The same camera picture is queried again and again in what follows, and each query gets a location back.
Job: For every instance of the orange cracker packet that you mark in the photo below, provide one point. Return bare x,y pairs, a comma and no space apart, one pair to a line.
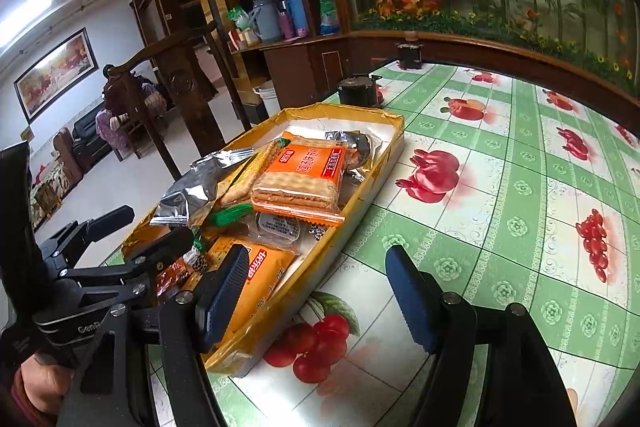
266,267
304,181

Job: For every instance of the black round pot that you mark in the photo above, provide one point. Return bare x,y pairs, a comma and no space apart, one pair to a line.
360,91

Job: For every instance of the orange cracker packet in tray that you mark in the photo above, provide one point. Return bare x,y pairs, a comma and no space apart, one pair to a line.
266,267

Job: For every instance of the white bucket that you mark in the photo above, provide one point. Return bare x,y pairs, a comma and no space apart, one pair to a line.
267,92

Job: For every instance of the green fruit pattern tablecloth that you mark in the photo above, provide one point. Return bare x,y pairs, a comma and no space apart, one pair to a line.
506,192

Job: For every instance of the dark wooden cabinet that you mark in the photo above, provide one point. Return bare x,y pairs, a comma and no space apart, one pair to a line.
307,71

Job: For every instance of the silver foil snack bag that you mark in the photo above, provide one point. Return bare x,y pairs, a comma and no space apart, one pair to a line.
188,201

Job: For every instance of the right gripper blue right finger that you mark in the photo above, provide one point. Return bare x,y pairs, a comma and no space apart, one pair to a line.
419,298

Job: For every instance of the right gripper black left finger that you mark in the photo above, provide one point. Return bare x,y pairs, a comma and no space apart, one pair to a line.
218,293

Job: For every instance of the clear wrapped pastry packet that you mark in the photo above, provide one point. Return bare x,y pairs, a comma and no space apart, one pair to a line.
275,231

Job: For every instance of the yellow cardboard tray box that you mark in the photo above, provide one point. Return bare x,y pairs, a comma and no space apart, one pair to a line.
320,244

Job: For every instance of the dark wooden chair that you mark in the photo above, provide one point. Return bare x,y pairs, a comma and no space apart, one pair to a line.
185,83

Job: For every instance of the framed landscape painting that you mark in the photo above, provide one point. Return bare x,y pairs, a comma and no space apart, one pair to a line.
54,74

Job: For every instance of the grey thermos jug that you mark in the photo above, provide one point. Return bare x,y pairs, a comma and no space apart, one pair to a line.
265,17

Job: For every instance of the blue thermos bottle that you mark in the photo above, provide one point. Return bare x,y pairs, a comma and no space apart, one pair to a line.
297,12

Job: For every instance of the black ink bottle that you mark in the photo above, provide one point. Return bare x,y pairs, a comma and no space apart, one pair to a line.
409,51

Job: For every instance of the person's left hand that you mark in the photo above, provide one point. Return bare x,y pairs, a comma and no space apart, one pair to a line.
46,385

